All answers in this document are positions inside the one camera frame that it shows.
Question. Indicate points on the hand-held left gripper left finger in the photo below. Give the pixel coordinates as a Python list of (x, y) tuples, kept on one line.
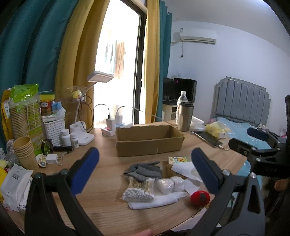
[(88, 168)]

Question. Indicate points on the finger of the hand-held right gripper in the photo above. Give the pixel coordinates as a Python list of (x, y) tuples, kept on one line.
[(237, 146), (257, 133)]

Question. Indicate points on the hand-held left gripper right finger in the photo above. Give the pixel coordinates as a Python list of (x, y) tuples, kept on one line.
[(204, 172)]

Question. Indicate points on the white paper towel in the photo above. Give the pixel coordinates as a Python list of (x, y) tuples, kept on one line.
[(185, 171)]

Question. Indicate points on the red plush ball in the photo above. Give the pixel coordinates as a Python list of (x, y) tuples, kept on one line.
[(199, 197)]

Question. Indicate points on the brown plush pouch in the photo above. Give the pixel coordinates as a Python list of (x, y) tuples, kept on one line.
[(167, 170)]

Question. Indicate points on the white cotton ball bag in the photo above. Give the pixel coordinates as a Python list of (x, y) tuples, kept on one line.
[(165, 185)]

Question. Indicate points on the white cloth towel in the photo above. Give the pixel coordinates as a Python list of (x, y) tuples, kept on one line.
[(158, 199)]

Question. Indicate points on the cotton swab bag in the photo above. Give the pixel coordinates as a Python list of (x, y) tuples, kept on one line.
[(138, 190)]

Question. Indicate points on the grey knit gloves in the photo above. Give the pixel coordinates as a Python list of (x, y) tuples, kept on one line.
[(145, 171)]

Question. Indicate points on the cardboard box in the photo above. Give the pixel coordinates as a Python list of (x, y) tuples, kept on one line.
[(147, 147)]

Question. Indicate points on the person's right hand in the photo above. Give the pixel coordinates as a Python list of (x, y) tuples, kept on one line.
[(282, 185)]

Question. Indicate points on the cartoon print tissue pack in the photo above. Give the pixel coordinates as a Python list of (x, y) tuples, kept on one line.
[(180, 160)]

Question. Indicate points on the black phone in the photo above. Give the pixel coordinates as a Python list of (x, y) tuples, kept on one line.
[(208, 138)]

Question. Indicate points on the white pill bottle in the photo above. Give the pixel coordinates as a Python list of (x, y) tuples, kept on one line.
[(74, 140), (65, 138)]

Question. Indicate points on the grey padded headboard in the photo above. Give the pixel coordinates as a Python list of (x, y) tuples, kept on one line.
[(240, 102)]

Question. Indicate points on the white plug adapter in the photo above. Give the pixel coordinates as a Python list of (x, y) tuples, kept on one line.
[(52, 158)]

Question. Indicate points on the white power strip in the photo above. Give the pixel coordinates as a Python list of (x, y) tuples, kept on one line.
[(107, 132)]

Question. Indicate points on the small patterned charm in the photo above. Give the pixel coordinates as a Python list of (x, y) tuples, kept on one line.
[(42, 161)]

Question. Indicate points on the white plastic container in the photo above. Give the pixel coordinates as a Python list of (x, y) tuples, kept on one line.
[(197, 120)]

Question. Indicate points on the white perforated basket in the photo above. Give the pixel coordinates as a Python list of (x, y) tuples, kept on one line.
[(54, 130)]

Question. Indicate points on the stainless steel tumbler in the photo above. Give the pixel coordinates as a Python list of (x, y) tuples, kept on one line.
[(185, 118)]

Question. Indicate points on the blue and white packets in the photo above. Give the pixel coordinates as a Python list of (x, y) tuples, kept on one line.
[(57, 109)]

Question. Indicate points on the stack of brown paper cups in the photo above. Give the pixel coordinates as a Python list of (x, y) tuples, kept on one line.
[(23, 149)]

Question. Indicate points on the white cabinet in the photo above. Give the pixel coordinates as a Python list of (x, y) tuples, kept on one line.
[(168, 112)]

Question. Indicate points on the red and yellow can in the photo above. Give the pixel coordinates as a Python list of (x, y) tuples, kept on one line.
[(46, 106)]

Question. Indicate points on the clear water bottle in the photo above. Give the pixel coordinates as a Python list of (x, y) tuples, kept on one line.
[(182, 97)]

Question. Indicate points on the plastic bag with yellow toy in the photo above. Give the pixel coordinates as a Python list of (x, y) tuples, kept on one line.
[(76, 94)]

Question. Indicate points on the white wipes package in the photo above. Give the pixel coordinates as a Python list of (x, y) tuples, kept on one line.
[(15, 186)]

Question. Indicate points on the black monitor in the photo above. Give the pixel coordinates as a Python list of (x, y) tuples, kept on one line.
[(181, 90)]

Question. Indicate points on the green paper cup package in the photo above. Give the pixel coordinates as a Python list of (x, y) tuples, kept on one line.
[(25, 109)]

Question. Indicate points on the white desk lamp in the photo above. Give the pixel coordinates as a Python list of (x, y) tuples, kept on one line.
[(100, 77)]

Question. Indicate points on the yellow packet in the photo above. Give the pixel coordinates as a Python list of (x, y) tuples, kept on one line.
[(5, 113)]

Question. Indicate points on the wide yellow curtain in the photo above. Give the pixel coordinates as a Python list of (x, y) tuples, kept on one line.
[(77, 56)]

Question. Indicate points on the hanging clothes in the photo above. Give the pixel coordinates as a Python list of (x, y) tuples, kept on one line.
[(120, 59)]

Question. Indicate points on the white air conditioner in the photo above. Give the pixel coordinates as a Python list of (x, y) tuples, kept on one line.
[(197, 36)]

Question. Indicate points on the narrow yellow curtain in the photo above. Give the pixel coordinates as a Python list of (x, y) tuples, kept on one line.
[(151, 56)]

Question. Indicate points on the narrow teal curtain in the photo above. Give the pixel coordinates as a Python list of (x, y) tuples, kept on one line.
[(164, 45)]

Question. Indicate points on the wide teal curtain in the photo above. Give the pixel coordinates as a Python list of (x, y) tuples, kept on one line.
[(34, 45)]

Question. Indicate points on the white wall socket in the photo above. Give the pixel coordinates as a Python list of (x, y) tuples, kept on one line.
[(179, 74)]

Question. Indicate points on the dark door frame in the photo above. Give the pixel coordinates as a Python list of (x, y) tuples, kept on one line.
[(139, 68)]

